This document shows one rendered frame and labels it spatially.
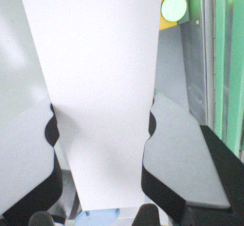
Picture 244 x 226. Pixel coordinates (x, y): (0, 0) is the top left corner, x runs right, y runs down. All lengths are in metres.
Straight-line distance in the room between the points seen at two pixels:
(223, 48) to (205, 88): 0.10
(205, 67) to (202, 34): 0.07
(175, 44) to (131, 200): 0.40
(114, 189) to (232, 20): 0.28
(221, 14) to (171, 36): 0.17
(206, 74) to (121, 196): 0.31
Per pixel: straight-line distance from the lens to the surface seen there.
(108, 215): 0.50
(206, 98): 0.44
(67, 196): 0.48
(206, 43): 0.37
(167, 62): 0.50
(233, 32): 0.32
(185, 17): 0.41
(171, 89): 0.54
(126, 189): 0.17
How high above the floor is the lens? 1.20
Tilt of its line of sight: 58 degrees down
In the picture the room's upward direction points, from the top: 174 degrees clockwise
